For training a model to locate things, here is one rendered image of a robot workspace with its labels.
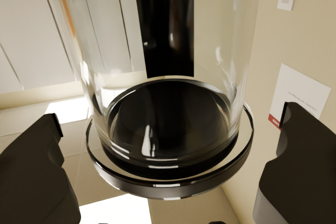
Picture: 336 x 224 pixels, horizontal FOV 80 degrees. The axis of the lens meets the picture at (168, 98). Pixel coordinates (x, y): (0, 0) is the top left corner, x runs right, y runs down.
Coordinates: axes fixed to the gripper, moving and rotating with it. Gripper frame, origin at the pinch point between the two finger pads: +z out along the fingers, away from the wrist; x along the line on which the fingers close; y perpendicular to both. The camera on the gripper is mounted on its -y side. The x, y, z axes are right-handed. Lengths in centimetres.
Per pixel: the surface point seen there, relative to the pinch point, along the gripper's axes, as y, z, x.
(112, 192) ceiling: 143, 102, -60
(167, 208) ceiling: 144, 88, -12
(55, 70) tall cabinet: 70, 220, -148
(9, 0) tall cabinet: -8, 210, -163
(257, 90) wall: 39, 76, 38
